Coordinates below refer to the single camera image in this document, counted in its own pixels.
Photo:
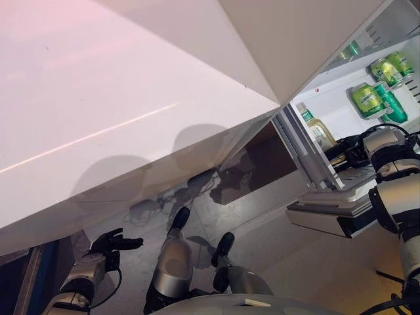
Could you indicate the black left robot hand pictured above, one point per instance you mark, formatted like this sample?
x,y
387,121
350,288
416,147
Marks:
x,y
111,244

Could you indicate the tall white cabinet panel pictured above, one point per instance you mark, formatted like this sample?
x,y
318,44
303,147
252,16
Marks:
x,y
295,42

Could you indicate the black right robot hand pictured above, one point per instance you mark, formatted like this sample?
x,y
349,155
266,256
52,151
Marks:
x,y
344,154

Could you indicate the grey robot torso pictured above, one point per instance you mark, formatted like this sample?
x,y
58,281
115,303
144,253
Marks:
x,y
249,305

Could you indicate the robot right leg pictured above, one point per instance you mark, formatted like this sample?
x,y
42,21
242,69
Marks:
x,y
229,272

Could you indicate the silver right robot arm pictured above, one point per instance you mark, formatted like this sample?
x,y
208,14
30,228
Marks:
x,y
387,197

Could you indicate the dark green drink can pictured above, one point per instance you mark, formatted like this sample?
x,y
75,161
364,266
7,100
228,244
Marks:
x,y
393,108

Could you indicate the white fridge drawer steel front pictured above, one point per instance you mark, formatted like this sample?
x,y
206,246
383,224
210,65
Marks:
x,y
331,98

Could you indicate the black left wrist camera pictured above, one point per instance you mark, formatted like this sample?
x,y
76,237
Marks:
x,y
113,260

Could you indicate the yellow tea bottle white cap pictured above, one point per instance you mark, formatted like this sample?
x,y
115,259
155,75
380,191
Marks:
x,y
316,129

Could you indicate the stainless steel refrigerator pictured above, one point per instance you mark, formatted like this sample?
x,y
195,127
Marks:
x,y
393,19

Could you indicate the light green drink can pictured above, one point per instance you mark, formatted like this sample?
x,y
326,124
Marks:
x,y
364,100
385,72
400,62

